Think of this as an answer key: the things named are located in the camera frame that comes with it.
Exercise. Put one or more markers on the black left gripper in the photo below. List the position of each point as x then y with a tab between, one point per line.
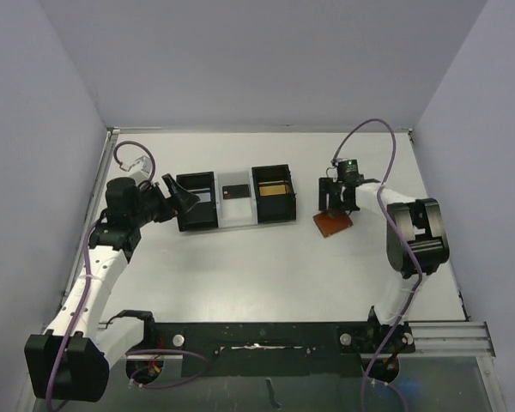
183	201

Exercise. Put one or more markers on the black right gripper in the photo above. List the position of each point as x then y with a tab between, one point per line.
331	191

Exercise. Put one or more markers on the brown leather card holder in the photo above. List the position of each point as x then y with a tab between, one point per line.
332	222

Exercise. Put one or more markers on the black white card sorting tray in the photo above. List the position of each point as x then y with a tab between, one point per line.
244	212

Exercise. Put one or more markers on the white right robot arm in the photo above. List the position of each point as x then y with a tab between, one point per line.
416	242

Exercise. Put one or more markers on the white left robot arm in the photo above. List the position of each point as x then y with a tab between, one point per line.
71	360

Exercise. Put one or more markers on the silver card in tray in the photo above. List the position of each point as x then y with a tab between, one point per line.
204	196

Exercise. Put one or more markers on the black card in tray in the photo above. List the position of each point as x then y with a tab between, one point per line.
231	192

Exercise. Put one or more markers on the gold card in tray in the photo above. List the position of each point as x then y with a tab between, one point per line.
278	188

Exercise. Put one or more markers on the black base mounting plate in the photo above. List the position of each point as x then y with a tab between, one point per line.
285	349

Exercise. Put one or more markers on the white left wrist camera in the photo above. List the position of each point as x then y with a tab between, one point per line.
141	169

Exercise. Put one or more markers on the aluminium frame rail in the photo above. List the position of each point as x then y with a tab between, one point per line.
451	339

